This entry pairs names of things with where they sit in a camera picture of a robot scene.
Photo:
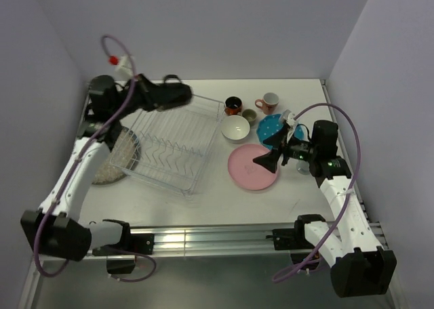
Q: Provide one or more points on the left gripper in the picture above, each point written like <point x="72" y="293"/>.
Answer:
<point x="152" y="96"/>

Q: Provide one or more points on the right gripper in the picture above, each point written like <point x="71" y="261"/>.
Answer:
<point x="270" y="159"/>

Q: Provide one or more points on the blue polka dot plate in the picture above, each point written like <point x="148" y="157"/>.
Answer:
<point x="267" y="127"/>

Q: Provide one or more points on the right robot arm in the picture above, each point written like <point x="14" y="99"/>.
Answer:
<point x="359" y="264"/>

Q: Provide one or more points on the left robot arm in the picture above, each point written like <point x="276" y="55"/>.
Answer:
<point x="53" y="229"/>

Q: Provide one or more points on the pink plate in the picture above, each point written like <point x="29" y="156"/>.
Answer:
<point x="247" y="174"/>

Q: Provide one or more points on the light blue footed cup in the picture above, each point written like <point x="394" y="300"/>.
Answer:
<point x="303" y="167"/>

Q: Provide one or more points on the small olive green cup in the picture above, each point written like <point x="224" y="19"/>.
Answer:
<point x="250" y="115"/>

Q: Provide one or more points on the white bowl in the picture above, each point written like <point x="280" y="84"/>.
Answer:
<point x="235" y="129"/>

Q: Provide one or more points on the pink mug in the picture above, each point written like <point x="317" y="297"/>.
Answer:
<point x="268" y="103"/>

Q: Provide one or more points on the black and orange cup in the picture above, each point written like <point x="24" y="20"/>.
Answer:
<point x="233" y="106"/>

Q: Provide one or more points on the speckled grey plate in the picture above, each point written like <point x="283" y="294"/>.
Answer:
<point x="124" y="155"/>

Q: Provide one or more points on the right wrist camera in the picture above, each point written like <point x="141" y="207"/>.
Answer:
<point x="288" y="118"/>

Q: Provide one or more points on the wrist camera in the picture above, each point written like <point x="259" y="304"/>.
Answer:
<point x="123" y="65"/>
<point x="288" y="118"/>

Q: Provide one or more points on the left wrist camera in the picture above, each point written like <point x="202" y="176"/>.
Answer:
<point x="123" y="65"/>

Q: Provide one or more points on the white wire dish rack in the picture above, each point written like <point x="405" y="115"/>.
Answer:
<point x="175" y="144"/>

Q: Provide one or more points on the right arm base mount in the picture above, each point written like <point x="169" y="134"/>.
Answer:
<point x="287" y="239"/>

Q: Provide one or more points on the aluminium mounting rail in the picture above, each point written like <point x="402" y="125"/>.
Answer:
<point x="216" y="240"/>

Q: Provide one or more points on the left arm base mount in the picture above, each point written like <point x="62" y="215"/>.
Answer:
<point x="139" y="243"/>

